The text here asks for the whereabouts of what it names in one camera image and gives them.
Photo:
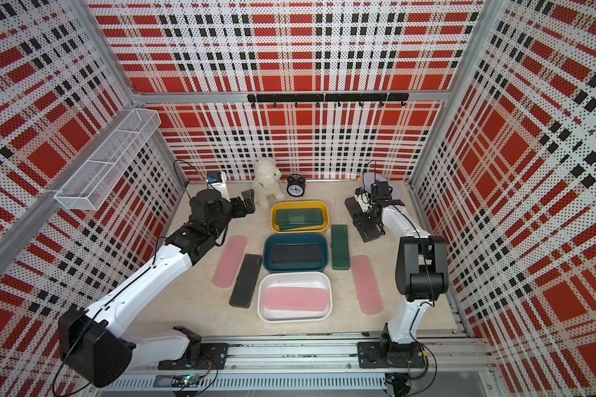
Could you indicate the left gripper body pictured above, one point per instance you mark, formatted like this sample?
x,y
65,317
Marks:
x,y
237,210

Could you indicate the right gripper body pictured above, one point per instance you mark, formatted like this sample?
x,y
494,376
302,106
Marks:
x,y
376,219

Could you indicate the pink pencil case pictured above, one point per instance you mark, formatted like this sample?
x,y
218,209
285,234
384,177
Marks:
x,y
365,283
296,299
229,262

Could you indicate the green pencil case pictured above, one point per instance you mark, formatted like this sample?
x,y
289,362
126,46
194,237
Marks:
x,y
299,215
340,247
299,226

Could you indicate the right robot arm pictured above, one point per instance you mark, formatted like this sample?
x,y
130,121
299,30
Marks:
x,y
421,270

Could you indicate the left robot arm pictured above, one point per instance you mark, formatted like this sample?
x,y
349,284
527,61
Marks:
x,y
92,340

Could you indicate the yellow storage tray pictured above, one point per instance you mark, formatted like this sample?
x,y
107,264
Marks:
x,y
301,204

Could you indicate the teal storage tray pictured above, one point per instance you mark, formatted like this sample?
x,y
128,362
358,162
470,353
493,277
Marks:
x,y
293,239

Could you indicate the white storage tray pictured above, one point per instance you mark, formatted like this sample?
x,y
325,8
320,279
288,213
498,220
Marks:
x,y
312,279

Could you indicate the lavender toaster toy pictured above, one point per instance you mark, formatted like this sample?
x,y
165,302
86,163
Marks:
x,y
369,178

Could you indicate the white plush dog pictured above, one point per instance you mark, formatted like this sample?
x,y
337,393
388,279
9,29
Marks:
x,y
267,182

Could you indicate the black alarm clock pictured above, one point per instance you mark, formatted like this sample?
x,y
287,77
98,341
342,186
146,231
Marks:
x,y
296,185

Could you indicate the green circuit board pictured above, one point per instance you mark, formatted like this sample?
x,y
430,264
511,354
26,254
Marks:
x,y
186,381

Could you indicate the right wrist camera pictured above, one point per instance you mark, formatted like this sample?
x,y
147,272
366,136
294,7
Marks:
x,y
363,199

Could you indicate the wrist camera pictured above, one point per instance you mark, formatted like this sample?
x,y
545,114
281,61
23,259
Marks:
x,y
217,180
363,199

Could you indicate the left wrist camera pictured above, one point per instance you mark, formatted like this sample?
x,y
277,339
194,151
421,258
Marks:
x,y
217,180

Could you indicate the black hook rail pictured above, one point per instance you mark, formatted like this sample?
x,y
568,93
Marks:
x,y
356,97

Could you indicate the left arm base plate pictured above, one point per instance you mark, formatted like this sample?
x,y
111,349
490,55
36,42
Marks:
x,y
203,356

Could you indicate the white wire mesh shelf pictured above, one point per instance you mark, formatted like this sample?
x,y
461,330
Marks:
x,y
93,181

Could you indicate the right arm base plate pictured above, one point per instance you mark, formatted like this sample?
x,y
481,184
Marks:
x,y
376,355

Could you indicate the aluminium rail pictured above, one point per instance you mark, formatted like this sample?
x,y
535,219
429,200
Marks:
x,y
337,352

